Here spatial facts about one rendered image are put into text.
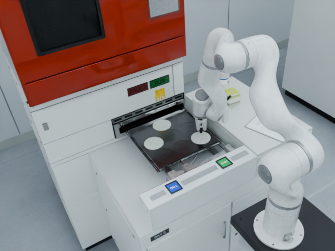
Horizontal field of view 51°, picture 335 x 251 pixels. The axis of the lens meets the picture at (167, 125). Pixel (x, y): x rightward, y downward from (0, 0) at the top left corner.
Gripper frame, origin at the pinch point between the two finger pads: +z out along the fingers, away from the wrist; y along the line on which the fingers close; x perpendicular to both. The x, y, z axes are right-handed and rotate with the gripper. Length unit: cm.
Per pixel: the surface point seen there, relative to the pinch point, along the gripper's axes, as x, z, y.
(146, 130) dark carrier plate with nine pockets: 27.9, 4.4, 3.3
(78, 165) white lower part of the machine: 66, 13, -9
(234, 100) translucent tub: -20.5, -1.3, 13.7
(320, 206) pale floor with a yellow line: -87, 90, -26
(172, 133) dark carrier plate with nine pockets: 14.0, 2.6, -0.8
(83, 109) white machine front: 57, -15, 8
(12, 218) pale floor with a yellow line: 137, 96, -13
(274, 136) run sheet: -33.7, -11.1, -14.0
